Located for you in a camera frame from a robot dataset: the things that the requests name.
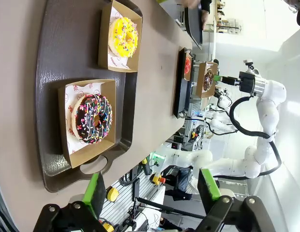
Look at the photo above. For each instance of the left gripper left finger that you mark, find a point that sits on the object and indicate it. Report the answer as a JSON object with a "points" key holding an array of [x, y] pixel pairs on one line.
{"points": [[93, 193]]}

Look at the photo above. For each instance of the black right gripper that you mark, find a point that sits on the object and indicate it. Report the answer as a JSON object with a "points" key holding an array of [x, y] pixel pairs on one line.
{"points": [[246, 82]]}

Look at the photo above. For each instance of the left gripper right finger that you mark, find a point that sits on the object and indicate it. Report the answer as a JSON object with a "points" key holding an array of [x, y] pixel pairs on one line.
{"points": [[208, 186]]}

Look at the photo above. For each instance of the chocolate sprinkled donut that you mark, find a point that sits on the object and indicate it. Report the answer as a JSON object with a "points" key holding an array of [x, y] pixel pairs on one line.
{"points": [[84, 120], [208, 82]]}

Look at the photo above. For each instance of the red glazed donut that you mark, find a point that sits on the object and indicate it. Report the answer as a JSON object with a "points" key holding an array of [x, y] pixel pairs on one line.
{"points": [[187, 65]]}

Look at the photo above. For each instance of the black plastic serving tray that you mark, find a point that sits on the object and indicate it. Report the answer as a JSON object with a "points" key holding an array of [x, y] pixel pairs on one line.
{"points": [[193, 26], [181, 96]]}

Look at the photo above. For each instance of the yellow sprinkled donut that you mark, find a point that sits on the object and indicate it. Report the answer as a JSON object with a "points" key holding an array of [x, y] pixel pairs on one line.
{"points": [[116, 31]]}

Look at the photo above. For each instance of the dark brown serving tray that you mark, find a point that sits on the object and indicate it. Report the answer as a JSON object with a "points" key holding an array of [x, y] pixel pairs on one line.
{"points": [[67, 48]]}

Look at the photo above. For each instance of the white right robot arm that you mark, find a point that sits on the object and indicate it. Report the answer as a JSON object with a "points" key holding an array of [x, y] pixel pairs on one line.
{"points": [[268, 113]]}

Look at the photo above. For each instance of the person left forearm black sleeve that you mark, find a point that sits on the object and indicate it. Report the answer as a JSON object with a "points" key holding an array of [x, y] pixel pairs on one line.
{"points": [[205, 4]]}

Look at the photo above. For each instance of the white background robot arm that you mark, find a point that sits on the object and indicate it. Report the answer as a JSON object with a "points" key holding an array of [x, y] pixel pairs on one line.
{"points": [[223, 101]]}

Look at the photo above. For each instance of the person left hand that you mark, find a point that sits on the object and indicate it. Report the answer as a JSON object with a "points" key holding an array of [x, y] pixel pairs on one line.
{"points": [[204, 20]]}

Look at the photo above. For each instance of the person right hand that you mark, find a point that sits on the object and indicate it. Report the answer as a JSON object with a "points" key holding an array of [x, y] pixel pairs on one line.
{"points": [[190, 3]]}

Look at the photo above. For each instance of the white slotted workbench panel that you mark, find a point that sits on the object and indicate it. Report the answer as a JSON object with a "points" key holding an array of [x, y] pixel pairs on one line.
{"points": [[125, 203]]}

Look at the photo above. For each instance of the black boom pole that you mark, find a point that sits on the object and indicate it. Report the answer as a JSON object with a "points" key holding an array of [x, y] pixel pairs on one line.
{"points": [[168, 209]]}

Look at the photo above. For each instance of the red yellow emergency stop button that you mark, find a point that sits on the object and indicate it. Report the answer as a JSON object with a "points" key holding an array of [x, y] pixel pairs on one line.
{"points": [[156, 179]]}

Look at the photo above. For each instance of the white background shelf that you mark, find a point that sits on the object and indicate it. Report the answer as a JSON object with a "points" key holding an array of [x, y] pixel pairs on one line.
{"points": [[227, 24]]}

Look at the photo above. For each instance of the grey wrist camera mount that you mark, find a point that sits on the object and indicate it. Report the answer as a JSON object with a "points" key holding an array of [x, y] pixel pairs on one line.
{"points": [[249, 65]]}

